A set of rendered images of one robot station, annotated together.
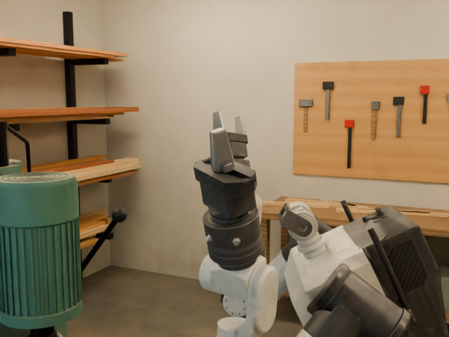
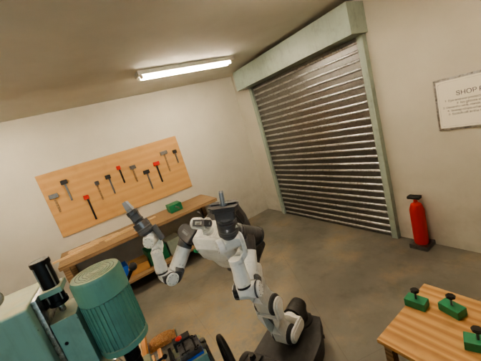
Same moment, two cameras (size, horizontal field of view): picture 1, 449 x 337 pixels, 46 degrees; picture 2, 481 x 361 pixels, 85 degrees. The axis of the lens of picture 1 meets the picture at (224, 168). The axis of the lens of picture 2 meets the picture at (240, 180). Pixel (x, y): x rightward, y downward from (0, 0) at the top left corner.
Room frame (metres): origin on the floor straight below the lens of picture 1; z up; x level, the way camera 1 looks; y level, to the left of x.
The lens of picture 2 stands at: (0.08, 0.78, 1.87)
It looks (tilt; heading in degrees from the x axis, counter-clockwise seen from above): 12 degrees down; 306
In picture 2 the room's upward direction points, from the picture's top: 17 degrees counter-clockwise
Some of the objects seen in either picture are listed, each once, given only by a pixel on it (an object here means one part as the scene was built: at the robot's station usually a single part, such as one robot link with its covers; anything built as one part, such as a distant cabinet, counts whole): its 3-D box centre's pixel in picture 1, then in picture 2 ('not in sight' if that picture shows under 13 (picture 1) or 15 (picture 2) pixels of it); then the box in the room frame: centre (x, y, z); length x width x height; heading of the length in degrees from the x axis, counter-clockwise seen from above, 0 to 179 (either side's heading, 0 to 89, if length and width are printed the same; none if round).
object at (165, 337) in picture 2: not in sight; (161, 338); (1.32, 0.18, 0.92); 0.14 x 0.09 x 0.04; 59
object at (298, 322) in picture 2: not in sight; (287, 327); (1.11, -0.63, 0.28); 0.21 x 0.20 x 0.13; 89
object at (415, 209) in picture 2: not in sight; (419, 221); (0.24, -2.34, 0.30); 0.19 x 0.18 x 0.60; 65
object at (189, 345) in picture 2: not in sight; (187, 345); (1.06, 0.21, 0.99); 0.13 x 0.11 x 0.06; 149
